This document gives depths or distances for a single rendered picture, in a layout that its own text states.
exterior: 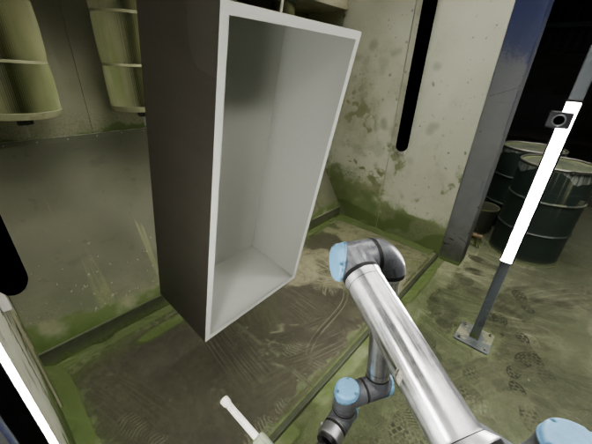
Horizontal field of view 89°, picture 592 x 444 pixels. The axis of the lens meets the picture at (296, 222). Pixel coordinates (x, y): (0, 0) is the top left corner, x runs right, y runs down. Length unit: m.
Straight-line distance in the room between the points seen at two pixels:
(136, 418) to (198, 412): 0.28
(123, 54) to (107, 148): 0.62
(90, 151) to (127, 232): 0.54
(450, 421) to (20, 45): 2.00
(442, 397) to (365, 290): 0.29
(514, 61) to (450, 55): 0.41
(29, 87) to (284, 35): 1.16
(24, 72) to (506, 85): 2.74
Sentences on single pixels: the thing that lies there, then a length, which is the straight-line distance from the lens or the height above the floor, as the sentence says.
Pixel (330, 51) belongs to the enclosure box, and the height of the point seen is 1.57.
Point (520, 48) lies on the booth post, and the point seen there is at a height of 1.68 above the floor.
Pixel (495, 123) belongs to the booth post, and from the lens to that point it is 2.69.
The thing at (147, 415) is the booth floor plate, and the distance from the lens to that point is 1.81.
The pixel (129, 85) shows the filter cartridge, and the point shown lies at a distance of 2.04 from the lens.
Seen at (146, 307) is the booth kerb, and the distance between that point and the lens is 2.19.
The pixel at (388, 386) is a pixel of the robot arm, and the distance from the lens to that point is 1.34.
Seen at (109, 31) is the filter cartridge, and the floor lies 1.64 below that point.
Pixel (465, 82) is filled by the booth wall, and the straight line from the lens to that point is 2.73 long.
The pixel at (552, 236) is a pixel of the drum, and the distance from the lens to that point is 3.39.
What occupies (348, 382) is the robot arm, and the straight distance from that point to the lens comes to 1.29.
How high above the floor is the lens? 1.51
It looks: 27 degrees down
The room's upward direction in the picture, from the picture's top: 2 degrees clockwise
